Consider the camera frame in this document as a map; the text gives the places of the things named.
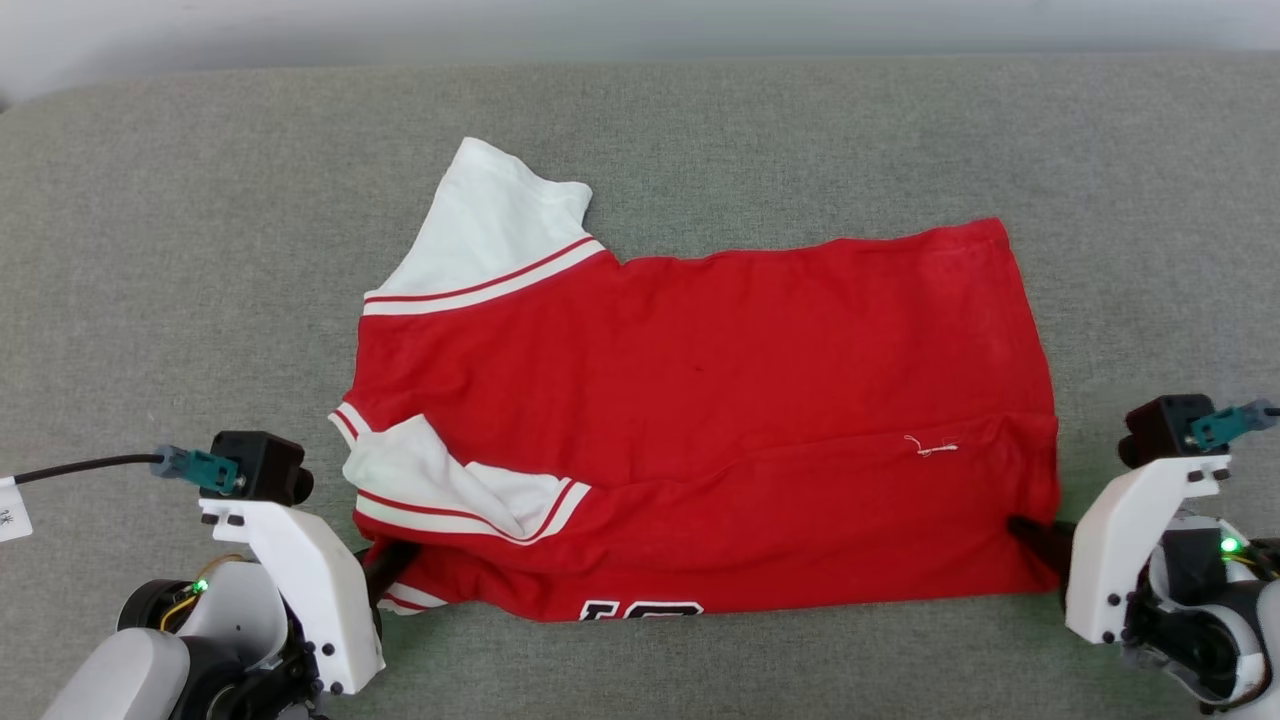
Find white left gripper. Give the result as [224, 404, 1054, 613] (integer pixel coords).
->
[198, 496, 422, 697]

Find red and white jersey shirt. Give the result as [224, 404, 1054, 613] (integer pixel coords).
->
[328, 137, 1062, 623]

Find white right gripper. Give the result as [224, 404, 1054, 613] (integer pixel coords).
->
[1005, 453, 1234, 647]

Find grey fabric sofa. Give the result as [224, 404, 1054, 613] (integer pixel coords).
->
[0, 55, 1280, 720]

